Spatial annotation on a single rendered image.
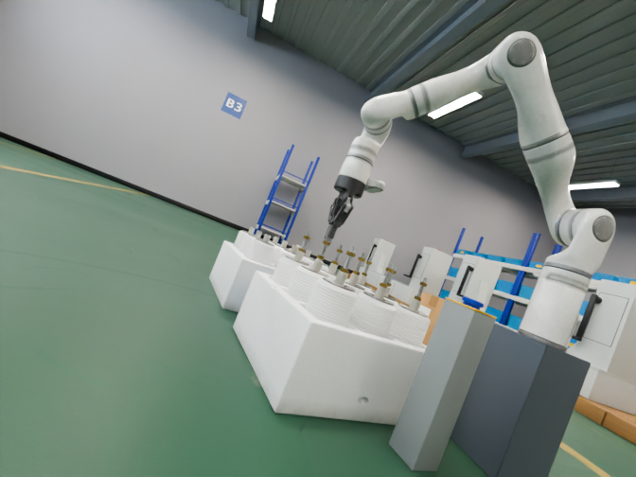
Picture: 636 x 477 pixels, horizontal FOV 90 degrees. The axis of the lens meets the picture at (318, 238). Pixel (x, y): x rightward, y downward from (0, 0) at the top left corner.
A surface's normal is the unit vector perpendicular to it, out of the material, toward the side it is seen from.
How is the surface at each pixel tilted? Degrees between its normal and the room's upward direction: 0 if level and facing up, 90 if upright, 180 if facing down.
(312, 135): 90
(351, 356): 90
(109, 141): 90
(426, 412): 90
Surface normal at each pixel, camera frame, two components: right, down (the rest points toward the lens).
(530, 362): -0.89, -0.36
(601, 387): 0.26, 0.08
